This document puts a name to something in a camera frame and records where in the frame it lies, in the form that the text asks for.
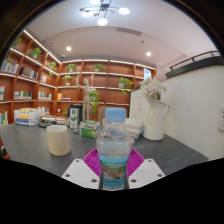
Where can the white green drink carton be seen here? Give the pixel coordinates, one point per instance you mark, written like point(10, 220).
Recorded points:
point(74, 119)

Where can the wooden shelf unit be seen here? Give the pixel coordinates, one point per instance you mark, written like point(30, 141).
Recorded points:
point(30, 86)

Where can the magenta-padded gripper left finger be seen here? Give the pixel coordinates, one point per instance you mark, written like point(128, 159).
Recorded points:
point(80, 173)

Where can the dark magazine stack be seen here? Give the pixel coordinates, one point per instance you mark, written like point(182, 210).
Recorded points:
point(53, 120)

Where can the multi-bulb ceiling chandelier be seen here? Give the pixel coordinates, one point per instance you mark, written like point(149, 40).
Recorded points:
point(102, 21)

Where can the black ceiling track rail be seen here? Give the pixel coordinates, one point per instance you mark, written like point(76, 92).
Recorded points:
point(193, 58)

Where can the beige upholstered chair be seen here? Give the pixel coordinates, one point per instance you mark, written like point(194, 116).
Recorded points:
point(101, 114)

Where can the round recessed ceiling light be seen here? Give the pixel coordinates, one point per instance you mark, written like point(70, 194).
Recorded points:
point(148, 53)
point(68, 48)

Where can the dark blue chair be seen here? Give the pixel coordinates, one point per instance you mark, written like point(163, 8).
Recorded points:
point(75, 110)

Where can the colourful book stack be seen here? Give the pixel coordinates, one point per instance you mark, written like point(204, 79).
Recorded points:
point(28, 117)

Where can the green cardboard box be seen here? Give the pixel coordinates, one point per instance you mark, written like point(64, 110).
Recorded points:
point(89, 130)

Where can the ceiling air vent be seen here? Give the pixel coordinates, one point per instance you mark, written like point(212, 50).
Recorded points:
point(128, 31)

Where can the white ceramic pitcher vase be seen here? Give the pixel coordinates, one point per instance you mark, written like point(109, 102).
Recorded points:
point(154, 123)

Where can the white book stack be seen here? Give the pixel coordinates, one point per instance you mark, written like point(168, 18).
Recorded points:
point(137, 126)

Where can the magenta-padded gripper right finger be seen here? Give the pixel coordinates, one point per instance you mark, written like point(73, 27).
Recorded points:
point(146, 173)

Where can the clear plastic water bottle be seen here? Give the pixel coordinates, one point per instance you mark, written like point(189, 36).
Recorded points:
point(114, 146)

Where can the wooden artist mannequin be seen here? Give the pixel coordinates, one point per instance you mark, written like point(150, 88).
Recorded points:
point(86, 95)

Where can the pale pink flower bouquet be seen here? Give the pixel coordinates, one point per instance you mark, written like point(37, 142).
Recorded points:
point(151, 88)

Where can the cream ceramic cup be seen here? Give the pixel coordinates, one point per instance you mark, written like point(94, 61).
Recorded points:
point(59, 141)

